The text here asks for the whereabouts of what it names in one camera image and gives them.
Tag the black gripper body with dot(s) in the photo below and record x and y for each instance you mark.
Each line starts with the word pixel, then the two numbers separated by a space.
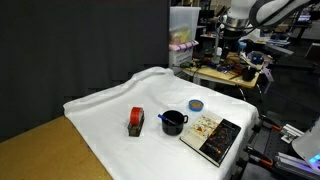
pixel 233 38

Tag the black marker blue cap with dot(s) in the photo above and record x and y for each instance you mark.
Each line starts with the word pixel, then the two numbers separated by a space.
pixel 162 117

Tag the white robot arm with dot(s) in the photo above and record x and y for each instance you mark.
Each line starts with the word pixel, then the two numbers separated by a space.
pixel 240 10

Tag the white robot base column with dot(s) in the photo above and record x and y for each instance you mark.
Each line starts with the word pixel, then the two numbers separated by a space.
pixel 308 143

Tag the small white bottle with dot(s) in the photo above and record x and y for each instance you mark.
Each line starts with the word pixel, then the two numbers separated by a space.
pixel 219 52

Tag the blue round device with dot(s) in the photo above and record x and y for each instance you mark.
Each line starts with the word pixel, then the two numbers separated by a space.
pixel 256 58

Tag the small black pot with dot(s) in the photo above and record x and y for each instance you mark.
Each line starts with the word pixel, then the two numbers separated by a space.
pixel 249 74

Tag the cluttered wooden work table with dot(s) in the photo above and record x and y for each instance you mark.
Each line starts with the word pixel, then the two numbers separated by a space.
pixel 216 74

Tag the pink purple bin lid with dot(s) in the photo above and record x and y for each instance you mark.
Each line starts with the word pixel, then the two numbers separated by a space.
pixel 183 46

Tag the clear plastic storage bin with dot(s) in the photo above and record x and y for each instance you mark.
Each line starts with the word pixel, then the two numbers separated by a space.
pixel 183 20

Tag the blue bowl brown contents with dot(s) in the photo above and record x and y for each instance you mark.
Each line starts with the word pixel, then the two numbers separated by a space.
pixel 196 105

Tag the black orange bar clamp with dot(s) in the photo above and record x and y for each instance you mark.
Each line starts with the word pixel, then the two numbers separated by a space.
pixel 276 128
pixel 266 162

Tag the black and white book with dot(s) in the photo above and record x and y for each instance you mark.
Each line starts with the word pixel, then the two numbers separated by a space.
pixel 216 140

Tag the black perforated breadboard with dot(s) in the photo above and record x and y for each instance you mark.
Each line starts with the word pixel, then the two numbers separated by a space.
pixel 270 143

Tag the red tape roll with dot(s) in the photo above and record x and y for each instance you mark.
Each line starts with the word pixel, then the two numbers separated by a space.
pixel 136 116

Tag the white tablecloth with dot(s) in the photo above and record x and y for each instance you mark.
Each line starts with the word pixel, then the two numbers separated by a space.
pixel 160 153

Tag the black backdrop curtain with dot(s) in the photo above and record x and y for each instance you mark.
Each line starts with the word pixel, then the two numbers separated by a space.
pixel 66 50

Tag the lavender plastic bracket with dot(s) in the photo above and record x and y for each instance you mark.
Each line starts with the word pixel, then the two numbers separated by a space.
pixel 267 75

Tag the aluminium mounting bracket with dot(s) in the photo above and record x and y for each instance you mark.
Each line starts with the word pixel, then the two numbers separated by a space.
pixel 291 133

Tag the aluminium extrusion rail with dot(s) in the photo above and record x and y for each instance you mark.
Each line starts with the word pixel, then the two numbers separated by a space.
pixel 293 163

